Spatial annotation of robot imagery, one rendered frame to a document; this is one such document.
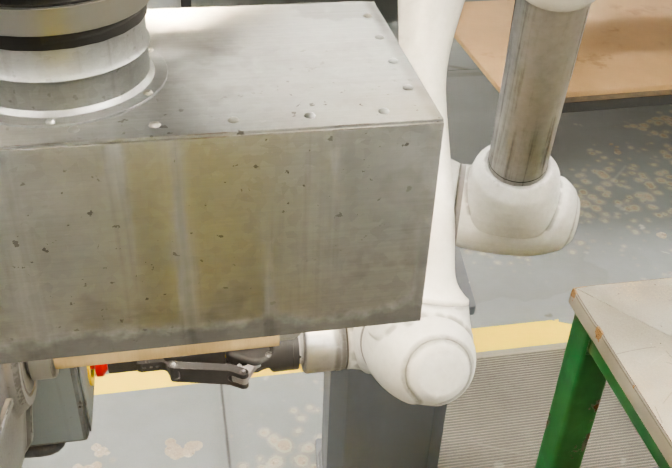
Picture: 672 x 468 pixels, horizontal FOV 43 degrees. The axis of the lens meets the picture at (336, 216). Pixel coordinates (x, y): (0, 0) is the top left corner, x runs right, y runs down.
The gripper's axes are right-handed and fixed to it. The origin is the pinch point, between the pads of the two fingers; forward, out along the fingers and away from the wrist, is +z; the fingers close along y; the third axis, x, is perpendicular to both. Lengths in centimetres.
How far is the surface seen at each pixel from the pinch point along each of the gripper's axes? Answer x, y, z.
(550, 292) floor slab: -98, 110, -120
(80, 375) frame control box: 5.0, -7.0, 5.8
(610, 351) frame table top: -5, -4, -63
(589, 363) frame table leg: -14, 3, -65
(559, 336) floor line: -98, 90, -115
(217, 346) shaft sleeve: 27.7, -28.4, -9.0
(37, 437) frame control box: -3.5, -7.8, 11.8
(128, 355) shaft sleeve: 27.7, -28.4, -1.9
